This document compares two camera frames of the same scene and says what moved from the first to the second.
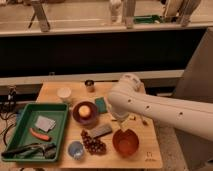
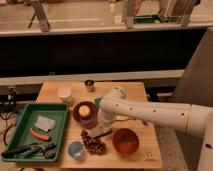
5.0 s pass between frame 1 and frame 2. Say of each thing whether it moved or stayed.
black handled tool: stayed
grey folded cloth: stayed
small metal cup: stayed
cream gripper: moved
